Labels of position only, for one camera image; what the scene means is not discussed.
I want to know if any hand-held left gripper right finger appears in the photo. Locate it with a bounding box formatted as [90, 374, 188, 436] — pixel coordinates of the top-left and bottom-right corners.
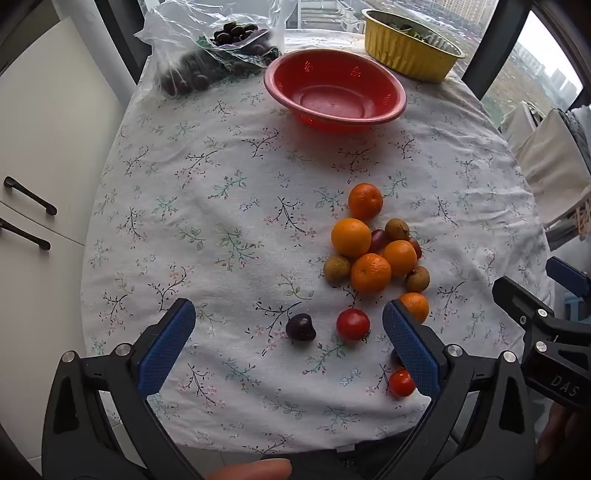
[373, 299, 539, 480]

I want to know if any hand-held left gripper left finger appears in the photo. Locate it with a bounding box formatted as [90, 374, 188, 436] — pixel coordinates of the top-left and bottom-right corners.
[41, 298, 204, 480]

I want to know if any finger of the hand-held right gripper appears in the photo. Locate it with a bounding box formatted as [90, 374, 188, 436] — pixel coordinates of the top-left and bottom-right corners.
[546, 257, 591, 296]
[492, 276, 591, 409]

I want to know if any small red cherry tomato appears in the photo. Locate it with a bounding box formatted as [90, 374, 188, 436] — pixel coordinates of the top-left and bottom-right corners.
[389, 369, 416, 398]

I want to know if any small orange kumquat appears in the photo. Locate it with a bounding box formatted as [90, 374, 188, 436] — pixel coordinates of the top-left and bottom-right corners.
[398, 292, 430, 324]

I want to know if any brown longan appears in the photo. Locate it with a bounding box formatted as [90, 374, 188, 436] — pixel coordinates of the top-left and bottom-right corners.
[405, 266, 431, 293]
[385, 218, 411, 241]
[322, 255, 352, 284]

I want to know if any tangerine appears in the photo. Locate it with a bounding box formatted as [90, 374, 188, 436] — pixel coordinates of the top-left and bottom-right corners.
[382, 240, 417, 277]
[348, 183, 384, 221]
[350, 253, 392, 295]

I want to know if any dark cherry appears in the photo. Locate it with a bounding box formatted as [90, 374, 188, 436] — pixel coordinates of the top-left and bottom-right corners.
[285, 313, 317, 342]

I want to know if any smooth round orange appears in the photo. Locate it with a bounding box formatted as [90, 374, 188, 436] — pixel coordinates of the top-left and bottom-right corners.
[331, 218, 373, 258]

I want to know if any red plastic colander basket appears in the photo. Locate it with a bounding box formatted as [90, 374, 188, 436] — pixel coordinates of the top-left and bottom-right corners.
[264, 48, 408, 134]

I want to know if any person's right hand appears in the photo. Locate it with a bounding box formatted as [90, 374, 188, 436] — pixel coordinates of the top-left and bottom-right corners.
[536, 406, 591, 464]

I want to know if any person's left hand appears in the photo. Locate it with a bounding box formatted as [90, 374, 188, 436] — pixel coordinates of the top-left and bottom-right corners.
[216, 458, 293, 480]

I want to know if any blue plastic stool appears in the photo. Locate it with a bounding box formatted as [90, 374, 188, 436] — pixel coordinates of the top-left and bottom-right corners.
[566, 295, 591, 324]

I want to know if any floral white tablecloth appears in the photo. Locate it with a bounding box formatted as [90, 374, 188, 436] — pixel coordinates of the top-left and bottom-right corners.
[81, 32, 555, 455]

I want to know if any yellow foil container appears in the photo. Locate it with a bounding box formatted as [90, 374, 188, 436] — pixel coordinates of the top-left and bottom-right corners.
[361, 8, 467, 84]

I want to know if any white cabinet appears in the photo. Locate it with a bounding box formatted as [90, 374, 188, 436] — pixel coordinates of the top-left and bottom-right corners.
[0, 16, 139, 462]

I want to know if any pile of dark cherries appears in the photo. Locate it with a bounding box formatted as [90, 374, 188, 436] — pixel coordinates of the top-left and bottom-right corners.
[159, 44, 280, 97]

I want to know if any clear plastic bag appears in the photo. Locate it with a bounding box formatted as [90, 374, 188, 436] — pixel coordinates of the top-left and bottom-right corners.
[134, 0, 296, 99]

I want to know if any cluster of black grapes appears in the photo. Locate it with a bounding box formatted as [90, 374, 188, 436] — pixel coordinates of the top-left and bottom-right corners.
[213, 21, 271, 47]

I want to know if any black cabinet handle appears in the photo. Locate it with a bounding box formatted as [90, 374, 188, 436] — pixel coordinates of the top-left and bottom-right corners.
[0, 218, 51, 251]
[4, 176, 58, 216]

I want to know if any black window frame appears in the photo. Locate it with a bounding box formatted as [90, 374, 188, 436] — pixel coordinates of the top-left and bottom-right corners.
[462, 9, 543, 100]
[95, 0, 155, 86]

